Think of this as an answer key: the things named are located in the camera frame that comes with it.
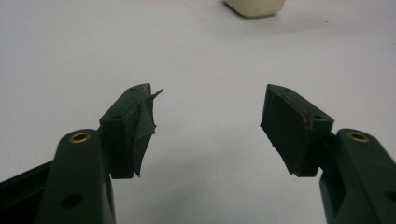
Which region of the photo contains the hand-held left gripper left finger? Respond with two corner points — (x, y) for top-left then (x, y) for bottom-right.
(35, 82), (164, 224)

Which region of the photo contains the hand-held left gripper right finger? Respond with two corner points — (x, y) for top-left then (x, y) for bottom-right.
(260, 83), (396, 224)

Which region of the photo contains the cream square cup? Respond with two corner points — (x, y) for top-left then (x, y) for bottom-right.
(223, 0), (287, 19)

